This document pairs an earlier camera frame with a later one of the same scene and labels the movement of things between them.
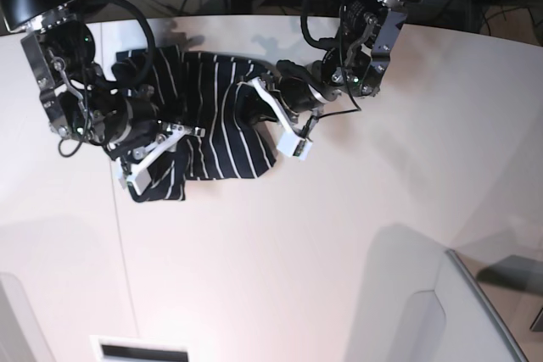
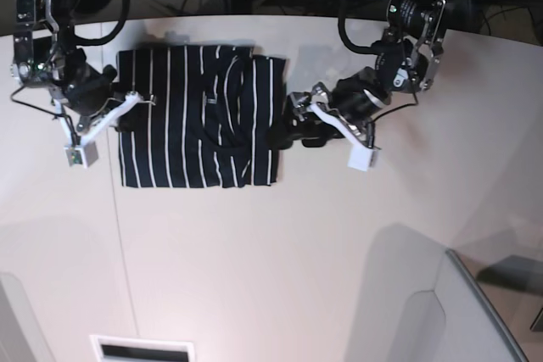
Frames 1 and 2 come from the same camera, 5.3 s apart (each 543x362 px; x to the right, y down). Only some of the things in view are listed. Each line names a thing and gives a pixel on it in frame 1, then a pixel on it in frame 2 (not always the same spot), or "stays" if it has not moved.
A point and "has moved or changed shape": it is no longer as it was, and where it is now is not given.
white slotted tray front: x=109 y=348 stays
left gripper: x=129 y=127 -> x=88 y=91
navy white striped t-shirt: x=198 y=91 has moved or changed shape
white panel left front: x=20 y=336 stays
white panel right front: x=419 y=303 stays
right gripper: x=298 y=93 -> x=355 y=97
